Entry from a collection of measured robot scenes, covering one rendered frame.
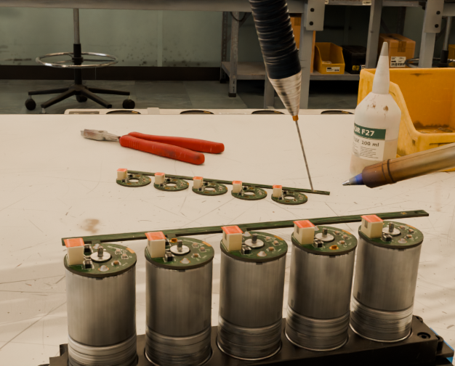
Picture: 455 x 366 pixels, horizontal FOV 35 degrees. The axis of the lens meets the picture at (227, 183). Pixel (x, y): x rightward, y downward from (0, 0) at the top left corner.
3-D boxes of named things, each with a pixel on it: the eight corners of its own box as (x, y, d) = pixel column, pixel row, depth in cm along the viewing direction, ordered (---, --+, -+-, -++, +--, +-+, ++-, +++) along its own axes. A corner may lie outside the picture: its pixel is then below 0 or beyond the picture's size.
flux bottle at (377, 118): (344, 166, 56) (357, 38, 53) (387, 166, 57) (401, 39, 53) (355, 180, 53) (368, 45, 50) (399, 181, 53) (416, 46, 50)
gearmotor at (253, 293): (288, 375, 27) (297, 253, 26) (226, 384, 27) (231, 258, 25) (267, 341, 30) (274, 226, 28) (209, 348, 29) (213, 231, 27)
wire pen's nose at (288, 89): (272, 117, 24) (261, 75, 23) (298, 104, 24) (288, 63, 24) (290, 124, 23) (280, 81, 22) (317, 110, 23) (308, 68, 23)
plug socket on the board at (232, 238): (248, 250, 26) (248, 232, 26) (225, 252, 26) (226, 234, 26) (241, 241, 27) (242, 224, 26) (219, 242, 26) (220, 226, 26)
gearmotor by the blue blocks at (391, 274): (419, 356, 29) (435, 240, 27) (363, 364, 28) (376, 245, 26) (389, 326, 31) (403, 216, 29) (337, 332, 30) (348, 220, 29)
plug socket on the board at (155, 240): (172, 256, 25) (172, 239, 25) (148, 258, 25) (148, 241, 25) (168, 247, 26) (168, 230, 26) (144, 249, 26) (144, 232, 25)
